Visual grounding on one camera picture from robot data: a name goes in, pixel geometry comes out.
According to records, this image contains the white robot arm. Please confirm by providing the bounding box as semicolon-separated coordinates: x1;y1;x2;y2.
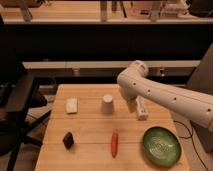
117;60;213;132

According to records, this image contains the green ceramic bowl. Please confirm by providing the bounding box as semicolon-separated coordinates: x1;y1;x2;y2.
142;126;182;168

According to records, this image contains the white tube with cap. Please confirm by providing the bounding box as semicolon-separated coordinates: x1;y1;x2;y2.
136;96;148;120

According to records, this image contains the orange carrot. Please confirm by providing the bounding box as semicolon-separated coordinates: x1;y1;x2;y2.
111;132;118;158

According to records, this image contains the dark brown block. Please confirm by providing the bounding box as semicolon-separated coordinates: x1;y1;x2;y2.
63;132;74;149

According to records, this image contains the black office chair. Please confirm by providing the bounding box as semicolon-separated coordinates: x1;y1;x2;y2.
0;64;51;171

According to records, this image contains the black cable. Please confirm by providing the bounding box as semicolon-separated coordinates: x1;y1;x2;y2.
175;119;211;171

